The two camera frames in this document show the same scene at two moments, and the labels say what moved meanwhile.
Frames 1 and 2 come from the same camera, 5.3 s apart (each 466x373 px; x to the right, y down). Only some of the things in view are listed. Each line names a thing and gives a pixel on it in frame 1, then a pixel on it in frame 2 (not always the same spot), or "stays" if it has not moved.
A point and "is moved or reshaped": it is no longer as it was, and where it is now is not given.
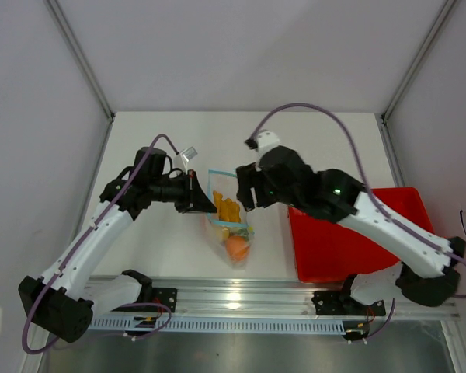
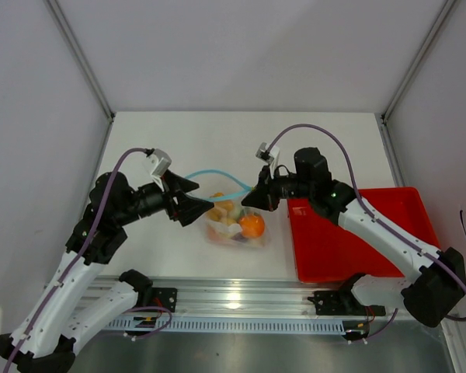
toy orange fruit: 238,248 -> 252,225
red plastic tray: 323,248 stays
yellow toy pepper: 223,235 -> 217,214
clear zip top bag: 227,226 is moved or reshaped
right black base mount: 335,302 stays
